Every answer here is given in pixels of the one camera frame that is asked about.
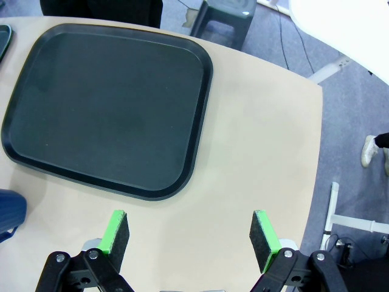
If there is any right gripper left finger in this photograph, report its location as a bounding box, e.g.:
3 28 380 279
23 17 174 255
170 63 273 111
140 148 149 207
35 209 135 292

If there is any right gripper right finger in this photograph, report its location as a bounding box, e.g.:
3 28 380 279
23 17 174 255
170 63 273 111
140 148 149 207
249 209 349 292

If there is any white metal table leg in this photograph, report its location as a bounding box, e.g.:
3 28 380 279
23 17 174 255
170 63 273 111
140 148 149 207
320 181 389 253

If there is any blue mug yellow inside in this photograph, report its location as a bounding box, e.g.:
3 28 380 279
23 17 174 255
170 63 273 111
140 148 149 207
0 188 28 244

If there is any black floor equipment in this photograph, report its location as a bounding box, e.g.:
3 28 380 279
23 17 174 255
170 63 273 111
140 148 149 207
349 258 389 292

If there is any black plastic tray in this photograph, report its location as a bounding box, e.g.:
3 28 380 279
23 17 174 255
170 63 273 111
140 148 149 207
0 24 13 63
1 23 214 202

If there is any white sneaker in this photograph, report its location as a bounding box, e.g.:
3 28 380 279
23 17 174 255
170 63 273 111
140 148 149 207
360 135 378 169

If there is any black trouser leg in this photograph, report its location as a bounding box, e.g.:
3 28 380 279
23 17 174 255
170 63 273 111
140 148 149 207
373 132 389 150

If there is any white table foot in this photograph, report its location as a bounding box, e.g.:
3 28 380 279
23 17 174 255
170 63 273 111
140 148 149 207
306 55 354 85

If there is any dark grey plastic stool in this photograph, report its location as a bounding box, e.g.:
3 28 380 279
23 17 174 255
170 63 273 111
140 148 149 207
190 0 256 51

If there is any white table with tumbler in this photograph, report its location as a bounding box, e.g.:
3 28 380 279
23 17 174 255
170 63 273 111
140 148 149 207
287 0 389 85

